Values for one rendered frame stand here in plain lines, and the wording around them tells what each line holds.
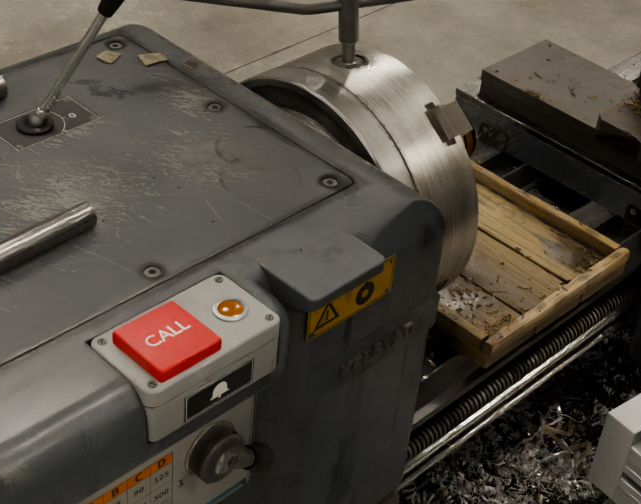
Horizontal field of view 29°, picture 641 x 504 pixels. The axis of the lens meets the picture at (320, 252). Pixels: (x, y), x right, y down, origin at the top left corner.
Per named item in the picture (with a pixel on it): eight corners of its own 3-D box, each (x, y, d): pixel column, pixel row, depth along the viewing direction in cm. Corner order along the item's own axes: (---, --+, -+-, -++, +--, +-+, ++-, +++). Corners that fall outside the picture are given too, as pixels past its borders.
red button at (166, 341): (161, 392, 92) (161, 372, 91) (110, 350, 95) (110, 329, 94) (222, 357, 96) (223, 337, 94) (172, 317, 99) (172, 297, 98)
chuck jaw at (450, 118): (381, 191, 143) (442, 150, 133) (359, 153, 143) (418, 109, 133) (444, 157, 149) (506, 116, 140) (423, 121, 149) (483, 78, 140)
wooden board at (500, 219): (486, 371, 153) (492, 346, 151) (284, 232, 172) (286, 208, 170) (624, 273, 171) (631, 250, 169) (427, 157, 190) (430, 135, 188)
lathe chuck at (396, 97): (420, 371, 141) (432, 120, 124) (233, 263, 160) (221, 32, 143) (471, 337, 146) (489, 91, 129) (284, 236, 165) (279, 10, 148)
